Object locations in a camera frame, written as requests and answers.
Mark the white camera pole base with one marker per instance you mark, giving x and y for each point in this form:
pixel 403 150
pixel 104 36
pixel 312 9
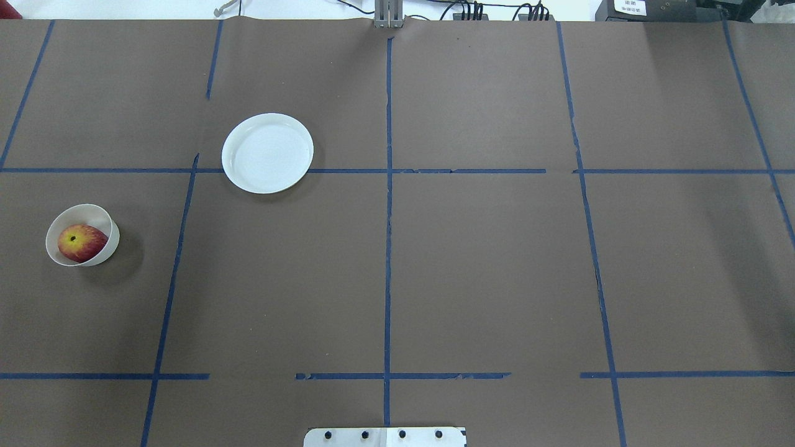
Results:
pixel 386 436

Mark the white round plate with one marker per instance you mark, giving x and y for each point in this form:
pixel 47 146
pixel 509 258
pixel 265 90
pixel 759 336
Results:
pixel 267 153

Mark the aluminium frame post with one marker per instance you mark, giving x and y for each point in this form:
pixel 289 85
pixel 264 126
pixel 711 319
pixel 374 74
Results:
pixel 389 14

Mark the black electronics box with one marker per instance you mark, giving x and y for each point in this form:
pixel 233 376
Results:
pixel 655 11

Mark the white bowl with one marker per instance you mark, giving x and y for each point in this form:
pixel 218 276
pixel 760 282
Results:
pixel 89 214

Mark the brown paper table cover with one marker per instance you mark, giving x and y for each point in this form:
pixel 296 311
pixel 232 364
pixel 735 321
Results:
pixel 554 234

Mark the red yellow apple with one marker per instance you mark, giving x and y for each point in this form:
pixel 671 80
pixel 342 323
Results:
pixel 81 242

